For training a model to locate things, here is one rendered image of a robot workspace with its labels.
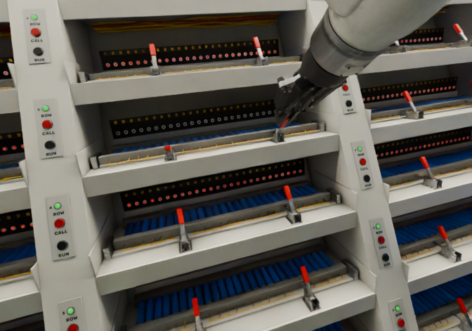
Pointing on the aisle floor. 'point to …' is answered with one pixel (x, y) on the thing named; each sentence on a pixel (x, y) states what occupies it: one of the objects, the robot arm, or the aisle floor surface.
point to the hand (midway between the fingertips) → (286, 113)
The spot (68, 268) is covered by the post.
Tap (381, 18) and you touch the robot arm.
